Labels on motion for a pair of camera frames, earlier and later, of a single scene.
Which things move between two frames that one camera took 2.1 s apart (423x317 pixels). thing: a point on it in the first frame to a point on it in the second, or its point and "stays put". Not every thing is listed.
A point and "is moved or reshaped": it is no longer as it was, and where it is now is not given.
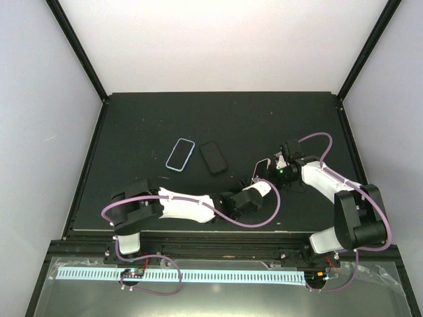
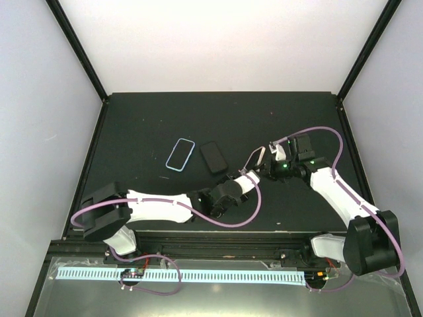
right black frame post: (369, 47) stays put
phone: (261, 169) is moved or reshaped
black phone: (213, 157) stays put
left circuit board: (133, 273) stays put
